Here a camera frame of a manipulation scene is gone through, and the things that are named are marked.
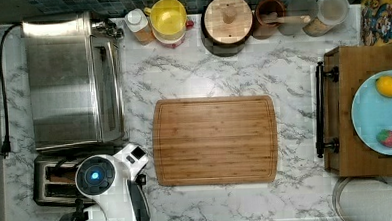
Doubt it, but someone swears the wooden drawer cabinet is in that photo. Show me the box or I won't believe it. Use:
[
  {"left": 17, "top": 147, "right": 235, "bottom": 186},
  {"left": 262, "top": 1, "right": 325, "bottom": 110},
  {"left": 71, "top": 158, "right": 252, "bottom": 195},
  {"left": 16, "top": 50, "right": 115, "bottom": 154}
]
[{"left": 322, "top": 46, "right": 392, "bottom": 177}]

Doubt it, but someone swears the red strawberry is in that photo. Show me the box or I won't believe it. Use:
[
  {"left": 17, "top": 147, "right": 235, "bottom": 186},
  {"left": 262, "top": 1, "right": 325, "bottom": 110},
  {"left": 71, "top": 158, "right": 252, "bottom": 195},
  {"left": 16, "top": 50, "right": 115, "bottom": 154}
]
[{"left": 376, "top": 129, "right": 392, "bottom": 148}]

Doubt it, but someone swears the black power cable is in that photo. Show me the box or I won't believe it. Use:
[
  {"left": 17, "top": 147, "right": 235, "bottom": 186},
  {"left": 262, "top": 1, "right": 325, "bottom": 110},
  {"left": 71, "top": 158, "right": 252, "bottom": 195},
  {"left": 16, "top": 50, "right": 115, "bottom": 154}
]
[{"left": 0, "top": 23, "right": 28, "bottom": 159}]

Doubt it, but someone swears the light blue plate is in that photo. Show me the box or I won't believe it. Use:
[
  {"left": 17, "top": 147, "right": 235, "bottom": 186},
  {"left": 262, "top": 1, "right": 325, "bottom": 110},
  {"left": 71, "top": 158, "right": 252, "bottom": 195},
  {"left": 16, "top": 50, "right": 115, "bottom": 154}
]
[{"left": 351, "top": 70, "right": 392, "bottom": 156}]

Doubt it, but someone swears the clear bottle white cap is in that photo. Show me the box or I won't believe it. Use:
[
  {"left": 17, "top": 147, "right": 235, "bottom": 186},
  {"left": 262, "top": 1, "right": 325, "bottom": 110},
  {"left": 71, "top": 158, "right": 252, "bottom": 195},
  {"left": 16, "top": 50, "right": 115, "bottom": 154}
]
[{"left": 125, "top": 9, "right": 155, "bottom": 45}]

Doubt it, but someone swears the colourful cereal box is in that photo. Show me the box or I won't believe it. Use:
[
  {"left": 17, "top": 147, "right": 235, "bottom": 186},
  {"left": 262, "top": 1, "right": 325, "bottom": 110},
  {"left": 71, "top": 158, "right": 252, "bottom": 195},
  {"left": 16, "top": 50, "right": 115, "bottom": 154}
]
[{"left": 360, "top": 0, "right": 392, "bottom": 46}]

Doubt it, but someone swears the wooden spoon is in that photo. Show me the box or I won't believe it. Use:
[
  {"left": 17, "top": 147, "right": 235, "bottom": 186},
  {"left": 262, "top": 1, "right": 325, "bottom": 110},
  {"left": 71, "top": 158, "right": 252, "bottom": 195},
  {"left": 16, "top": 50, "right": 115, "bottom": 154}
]
[{"left": 261, "top": 12, "right": 311, "bottom": 24}]

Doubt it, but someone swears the stainless steel toaster oven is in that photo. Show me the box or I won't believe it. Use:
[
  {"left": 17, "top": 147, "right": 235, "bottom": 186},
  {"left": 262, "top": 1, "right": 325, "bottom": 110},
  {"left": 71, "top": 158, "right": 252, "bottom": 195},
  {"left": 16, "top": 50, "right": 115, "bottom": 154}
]
[{"left": 22, "top": 11, "right": 125, "bottom": 152}]

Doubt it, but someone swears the grey round lid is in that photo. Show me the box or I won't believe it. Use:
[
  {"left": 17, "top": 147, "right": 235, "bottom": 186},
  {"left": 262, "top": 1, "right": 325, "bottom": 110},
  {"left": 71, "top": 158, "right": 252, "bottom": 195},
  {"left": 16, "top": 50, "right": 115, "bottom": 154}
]
[{"left": 278, "top": 0, "right": 319, "bottom": 36}]

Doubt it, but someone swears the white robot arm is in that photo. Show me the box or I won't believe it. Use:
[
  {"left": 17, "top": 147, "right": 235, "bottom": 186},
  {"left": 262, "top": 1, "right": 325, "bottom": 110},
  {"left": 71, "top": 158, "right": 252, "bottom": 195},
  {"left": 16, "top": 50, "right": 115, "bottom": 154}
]
[{"left": 59, "top": 143, "right": 151, "bottom": 221}]

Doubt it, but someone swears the bamboo cutting board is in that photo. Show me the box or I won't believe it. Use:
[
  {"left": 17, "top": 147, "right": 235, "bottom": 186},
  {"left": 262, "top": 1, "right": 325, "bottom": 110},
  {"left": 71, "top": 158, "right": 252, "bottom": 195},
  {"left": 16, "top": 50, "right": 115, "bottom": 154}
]
[{"left": 153, "top": 95, "right": 278, "bottom": 186}]

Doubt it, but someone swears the yellow lemon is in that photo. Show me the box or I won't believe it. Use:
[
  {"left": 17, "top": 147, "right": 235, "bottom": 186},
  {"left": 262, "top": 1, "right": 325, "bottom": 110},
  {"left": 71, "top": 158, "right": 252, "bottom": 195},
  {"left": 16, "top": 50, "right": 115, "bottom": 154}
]
[{"left": 375, "top": 75, "right": 392, "bottom": 98}]

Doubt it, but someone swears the brown wooden cup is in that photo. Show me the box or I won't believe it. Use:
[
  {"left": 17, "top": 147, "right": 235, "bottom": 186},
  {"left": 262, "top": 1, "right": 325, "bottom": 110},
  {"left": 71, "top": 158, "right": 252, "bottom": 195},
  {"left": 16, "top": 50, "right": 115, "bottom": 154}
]
[{"left": 252, "top": 0, "right": 286, "bottom": 40}]

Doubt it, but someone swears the clear plastic lidded jar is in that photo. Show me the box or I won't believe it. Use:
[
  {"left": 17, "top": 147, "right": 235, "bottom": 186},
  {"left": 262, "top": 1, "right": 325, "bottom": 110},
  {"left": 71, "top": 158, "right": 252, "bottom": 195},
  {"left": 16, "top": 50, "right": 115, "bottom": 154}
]
[{"left": 304, "top": 0, "right": 350, "bottom": 37}]

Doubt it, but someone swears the silver two-slot toaster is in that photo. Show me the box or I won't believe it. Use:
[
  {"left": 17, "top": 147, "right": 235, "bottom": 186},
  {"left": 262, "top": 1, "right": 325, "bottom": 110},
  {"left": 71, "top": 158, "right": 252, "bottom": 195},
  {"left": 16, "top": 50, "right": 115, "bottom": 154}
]
[{"left": 33, "top": 155, "right": 94, "bottom": 207}]

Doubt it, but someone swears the round wooden lid jar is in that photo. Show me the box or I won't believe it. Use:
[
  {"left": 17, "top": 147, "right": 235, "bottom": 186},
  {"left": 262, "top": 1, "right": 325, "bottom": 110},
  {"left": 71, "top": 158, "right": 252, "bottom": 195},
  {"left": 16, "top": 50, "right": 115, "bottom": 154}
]
[{"left": 200, "top": 0, "right": 253, "bottom": 57}]

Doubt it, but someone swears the black drawer handle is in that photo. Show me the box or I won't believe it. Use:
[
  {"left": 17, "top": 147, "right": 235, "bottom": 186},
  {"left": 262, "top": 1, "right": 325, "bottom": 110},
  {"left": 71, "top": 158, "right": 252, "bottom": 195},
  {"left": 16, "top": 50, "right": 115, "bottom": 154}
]
[{"left": 315, "top": 61, "right": 340, "bottom": 158}]

